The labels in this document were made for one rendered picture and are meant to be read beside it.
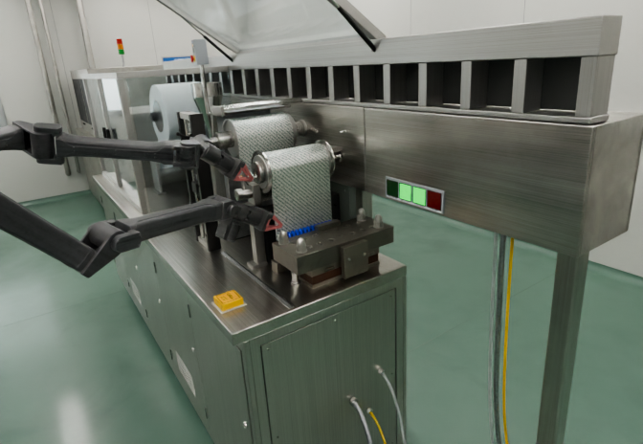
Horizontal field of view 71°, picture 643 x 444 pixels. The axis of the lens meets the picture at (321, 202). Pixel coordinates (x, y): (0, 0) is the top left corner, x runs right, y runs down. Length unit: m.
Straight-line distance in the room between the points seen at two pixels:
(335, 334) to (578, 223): 0.79
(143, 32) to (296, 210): 5.73
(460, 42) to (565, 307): 0.77
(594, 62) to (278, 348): 1.08
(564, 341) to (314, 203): 0.88
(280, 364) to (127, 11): 6.13
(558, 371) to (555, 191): 0.60
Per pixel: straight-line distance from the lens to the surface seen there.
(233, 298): 1.42
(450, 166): 1.31
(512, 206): 1.22
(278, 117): 1.79
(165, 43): 7.14
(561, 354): 1.51
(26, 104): 6.86
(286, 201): 1.54
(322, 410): 1.65
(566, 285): 1.41
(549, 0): 3.85
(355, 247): 1.48
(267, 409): 1.52
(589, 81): 1.10
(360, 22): 1.49
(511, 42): 1.18
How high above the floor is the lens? 1.60
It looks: 18 degrees down
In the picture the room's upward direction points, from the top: 3 degrees counter-clockwise
